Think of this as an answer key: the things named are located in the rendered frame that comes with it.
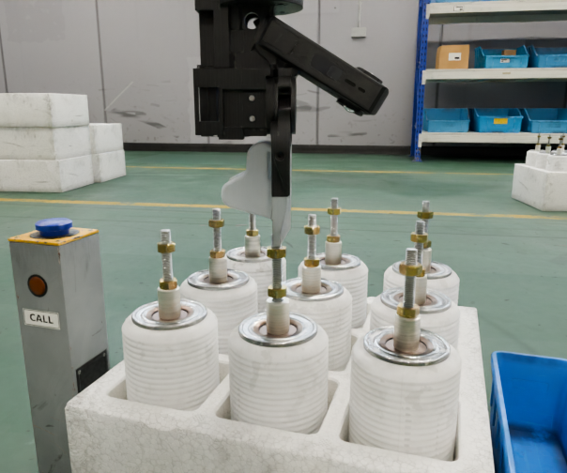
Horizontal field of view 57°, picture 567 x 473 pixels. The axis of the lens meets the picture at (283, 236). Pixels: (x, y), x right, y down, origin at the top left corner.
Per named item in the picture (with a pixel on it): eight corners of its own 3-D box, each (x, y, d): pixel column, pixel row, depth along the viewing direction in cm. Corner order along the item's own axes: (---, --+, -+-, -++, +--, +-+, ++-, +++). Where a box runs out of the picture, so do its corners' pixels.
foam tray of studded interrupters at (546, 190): (630, 212, 237) (636, 173, 233) (542, 211, 239) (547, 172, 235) (586, 198, 275) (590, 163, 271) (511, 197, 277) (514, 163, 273)
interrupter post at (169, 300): (186, 314, 54) (184, 284, 53) (175, 324, 52) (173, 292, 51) (165, 312, 55) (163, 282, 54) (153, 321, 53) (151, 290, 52)
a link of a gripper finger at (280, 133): (270, 191, 46) (270, 91, 45) (290, 191, 46) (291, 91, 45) (268, 199, 42) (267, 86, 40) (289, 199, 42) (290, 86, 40)
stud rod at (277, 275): (275, 313, 49) (273, 235, 47) (270, 310, 49) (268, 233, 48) (284, 312, 49) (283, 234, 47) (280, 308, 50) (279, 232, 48)
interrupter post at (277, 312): (277, 325, 51) (277, 294, 51) (296, 332, 50) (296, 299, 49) (260, 332, 50) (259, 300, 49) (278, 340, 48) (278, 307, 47)
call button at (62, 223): (57, 243, 58) (55, 225, 58) (28, 240, 60) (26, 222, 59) (81, 235, 62) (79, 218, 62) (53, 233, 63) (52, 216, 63)
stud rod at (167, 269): (176, 300, 53) (172, 229, 51) (171, 304, 52) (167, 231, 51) (167, 299, 54) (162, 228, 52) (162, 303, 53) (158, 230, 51)
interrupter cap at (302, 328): (277, 311, 55) (277, 305, 55) (333, 331, 50) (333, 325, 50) (222, 333, 50) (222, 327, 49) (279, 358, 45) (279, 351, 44)
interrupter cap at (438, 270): (406, 282, 64) (406, 278, 64) (383, 266, 71) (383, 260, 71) (462, 280, 65) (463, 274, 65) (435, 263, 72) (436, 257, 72)
